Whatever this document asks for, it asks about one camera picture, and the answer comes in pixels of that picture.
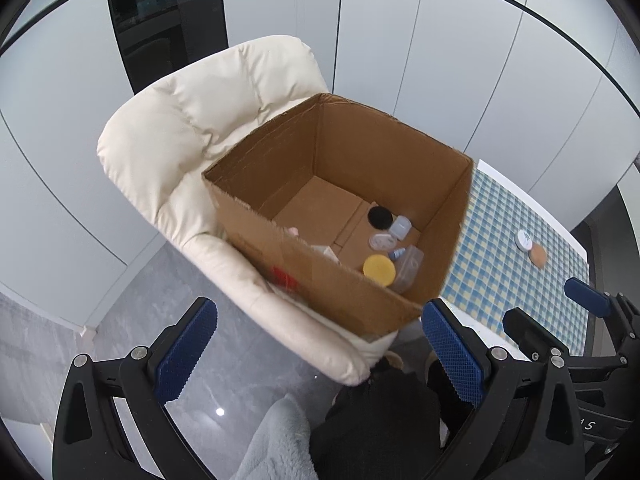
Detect small white carton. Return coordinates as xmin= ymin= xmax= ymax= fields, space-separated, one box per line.
xmin=310 ymin=244 xmax=341 ymax=265

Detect cream padded armchair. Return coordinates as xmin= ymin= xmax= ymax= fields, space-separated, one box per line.
xmin=96 ymin=35 xmax=398 ymax=387

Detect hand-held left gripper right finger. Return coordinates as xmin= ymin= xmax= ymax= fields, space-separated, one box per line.
xmin=422 ymin=299 xmax=588 ymax=480

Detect jar with yellow lid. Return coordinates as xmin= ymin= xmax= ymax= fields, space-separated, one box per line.
xmin=362 ymin=245 xmax=426 ymax=295

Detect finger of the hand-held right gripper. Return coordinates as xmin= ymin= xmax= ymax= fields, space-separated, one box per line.
xmin=502 ymin=306 xmax=568 ymax=361
xmin=564 ymin=277 xmax=640 ymax=356

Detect white table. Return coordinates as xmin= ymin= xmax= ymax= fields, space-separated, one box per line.
xmin=400 ymin=159 xmax=593 ymax=361

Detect blue yellow checked tablecloth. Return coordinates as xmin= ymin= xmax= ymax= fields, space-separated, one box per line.
xmin=440 ymin=166 xmax=590 ymax=358

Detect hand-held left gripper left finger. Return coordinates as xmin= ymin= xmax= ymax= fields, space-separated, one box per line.
xmin=52 ymin=296 xmax=219 ymax=480

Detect grey fleece garment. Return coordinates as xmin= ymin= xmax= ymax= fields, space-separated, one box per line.
xmin=234 ymin=394 xmax=321 ymax=480

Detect brown cardboard box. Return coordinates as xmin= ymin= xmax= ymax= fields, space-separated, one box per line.
xmin=201 ymin=92 xmax=475 ymax=338

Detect white tall cabinets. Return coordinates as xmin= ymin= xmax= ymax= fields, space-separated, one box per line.
xmin=0 ymin=0 xmax=640 ymax=331

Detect black glass panel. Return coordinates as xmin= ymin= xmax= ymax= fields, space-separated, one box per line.
xmin=104 ymin=0 xmax=231 ymax=96

